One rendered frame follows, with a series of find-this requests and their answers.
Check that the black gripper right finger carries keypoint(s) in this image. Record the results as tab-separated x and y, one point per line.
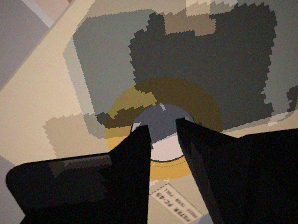
227	169

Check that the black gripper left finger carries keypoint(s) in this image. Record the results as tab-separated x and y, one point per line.
120	176

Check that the grey cylinder with two slots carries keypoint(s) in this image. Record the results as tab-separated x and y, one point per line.
162	128

